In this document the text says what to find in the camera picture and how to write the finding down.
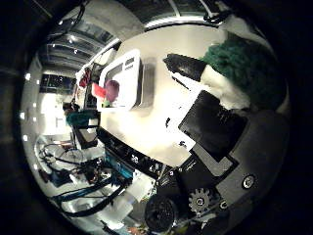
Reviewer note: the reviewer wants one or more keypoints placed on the green fuzzy plush toy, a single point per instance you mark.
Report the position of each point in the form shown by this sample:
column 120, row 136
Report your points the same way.
column 247, row 65

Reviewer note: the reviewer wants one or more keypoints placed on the white plastic container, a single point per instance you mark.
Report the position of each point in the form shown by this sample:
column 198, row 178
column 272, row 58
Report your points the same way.
column 128, row 78

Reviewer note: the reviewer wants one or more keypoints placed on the purple eggplant plush toy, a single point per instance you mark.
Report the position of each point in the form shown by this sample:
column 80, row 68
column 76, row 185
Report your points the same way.
column 112, row 89

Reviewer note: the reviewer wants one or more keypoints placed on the person in teal shirt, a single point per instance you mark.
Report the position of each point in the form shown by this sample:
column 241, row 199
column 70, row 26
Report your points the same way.
column 80, row 117

